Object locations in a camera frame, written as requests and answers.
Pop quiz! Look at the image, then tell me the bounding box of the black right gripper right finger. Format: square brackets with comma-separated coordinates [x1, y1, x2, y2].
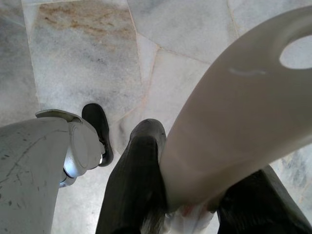
[216, 165, 312, 234]

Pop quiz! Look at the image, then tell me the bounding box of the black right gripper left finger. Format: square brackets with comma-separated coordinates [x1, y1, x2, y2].
[95, 118, 169, 234]

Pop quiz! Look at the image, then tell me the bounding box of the beige plastic dustpan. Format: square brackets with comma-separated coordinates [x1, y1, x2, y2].
[159, 4, 312, 213]

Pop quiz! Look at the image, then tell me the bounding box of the black robot right foot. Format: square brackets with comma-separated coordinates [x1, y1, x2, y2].
[81, 103, 115, 167]

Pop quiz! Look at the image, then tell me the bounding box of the silver robot right leg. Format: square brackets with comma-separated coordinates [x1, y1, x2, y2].
[0, 109, 106, 234]

